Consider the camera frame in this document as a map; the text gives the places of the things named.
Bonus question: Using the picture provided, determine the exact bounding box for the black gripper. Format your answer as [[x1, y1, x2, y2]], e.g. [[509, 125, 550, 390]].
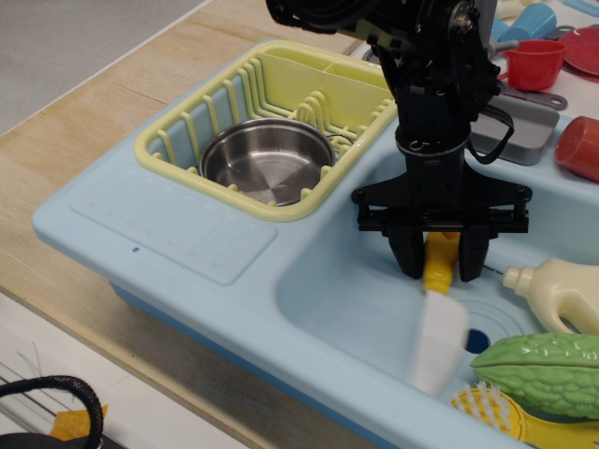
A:
[[351, 152, 533, 282]]

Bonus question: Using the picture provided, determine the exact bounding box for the yellow handled toy knife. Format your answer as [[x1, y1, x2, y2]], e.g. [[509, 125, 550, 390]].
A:
[[408, 232, 469, 396]]

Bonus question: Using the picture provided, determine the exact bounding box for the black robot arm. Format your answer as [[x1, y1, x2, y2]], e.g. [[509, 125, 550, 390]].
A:
[[267, 1, 532, 282]]

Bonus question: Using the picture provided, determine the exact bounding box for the stainless steel pot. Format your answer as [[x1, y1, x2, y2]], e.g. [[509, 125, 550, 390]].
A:
[[198, 118, 337, 207]]

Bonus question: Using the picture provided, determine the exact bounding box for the silver pot lid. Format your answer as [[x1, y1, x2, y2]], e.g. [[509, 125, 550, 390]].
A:
[[362, 49, 380, 65]]

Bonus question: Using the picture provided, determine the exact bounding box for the cream toy detergent bottle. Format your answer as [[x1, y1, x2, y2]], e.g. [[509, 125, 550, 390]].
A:
[[503, 258, 598, 336]]

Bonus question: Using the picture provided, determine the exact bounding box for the light blue toy sink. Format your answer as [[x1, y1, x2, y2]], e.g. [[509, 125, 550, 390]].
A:
[[31, 37, 599, 449]]

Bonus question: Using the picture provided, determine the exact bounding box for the grey toy faucet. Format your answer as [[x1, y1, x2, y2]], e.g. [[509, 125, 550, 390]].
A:
[[489, 27, 559, 165]]

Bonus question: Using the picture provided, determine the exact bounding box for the yellow dish brush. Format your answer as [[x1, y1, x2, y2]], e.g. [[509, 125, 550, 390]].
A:
[[450, 381, 598, 449]]

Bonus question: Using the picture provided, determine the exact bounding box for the yellow dish drying rack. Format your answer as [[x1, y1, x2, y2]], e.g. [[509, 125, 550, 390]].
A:
[[134, 40, 397, 222]]

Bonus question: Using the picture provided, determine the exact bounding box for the green toy bitter gourd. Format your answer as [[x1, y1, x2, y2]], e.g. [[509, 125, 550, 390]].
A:
[[471, 333, 598, 420]]

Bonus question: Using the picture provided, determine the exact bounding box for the red toy measuring cup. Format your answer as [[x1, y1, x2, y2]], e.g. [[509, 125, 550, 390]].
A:
[[498, 39, 565, 92]]

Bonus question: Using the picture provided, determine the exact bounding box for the red toy plate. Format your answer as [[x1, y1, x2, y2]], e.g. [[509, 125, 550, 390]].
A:
[[558, 27, 599, 76]]

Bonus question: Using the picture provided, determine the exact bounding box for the blue toy cup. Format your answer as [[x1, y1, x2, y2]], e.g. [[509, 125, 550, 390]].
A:
[[491, 1, 557, 42]]

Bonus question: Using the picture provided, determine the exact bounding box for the yellow tape piece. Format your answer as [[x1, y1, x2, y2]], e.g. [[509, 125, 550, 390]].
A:
[[49, 410, 92, 442]]

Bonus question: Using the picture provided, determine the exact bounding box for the grey toy utensil handle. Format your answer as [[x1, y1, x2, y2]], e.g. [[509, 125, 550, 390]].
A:
[[503, 87, 568, 111]]

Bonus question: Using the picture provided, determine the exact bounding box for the black braided cable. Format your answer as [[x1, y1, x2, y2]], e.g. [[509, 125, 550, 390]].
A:
[[0, 374, 105, 449]]

